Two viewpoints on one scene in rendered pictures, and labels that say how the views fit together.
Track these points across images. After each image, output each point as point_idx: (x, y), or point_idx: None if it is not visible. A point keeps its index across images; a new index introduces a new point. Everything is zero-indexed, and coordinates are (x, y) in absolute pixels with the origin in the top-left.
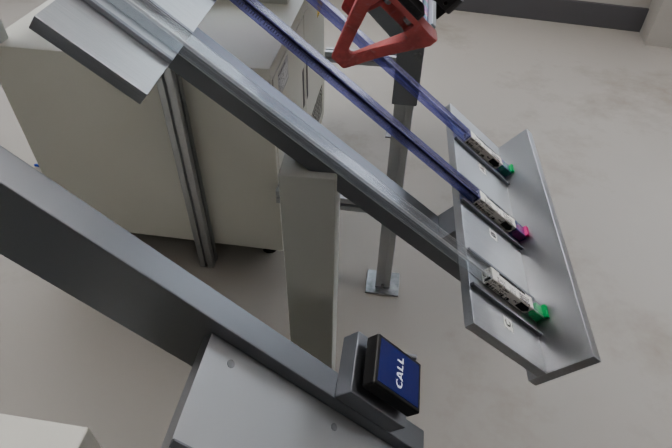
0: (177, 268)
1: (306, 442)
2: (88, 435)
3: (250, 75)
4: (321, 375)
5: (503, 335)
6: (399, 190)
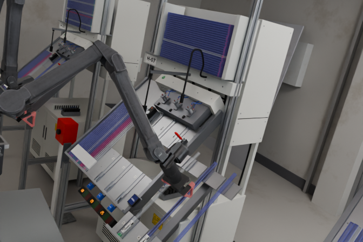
0: (160, 175)
1: (136, 192)
2: (171, 217)
3: (196, 198)
4: (141, 194)
5: (123, 219)
6: (164, 234)
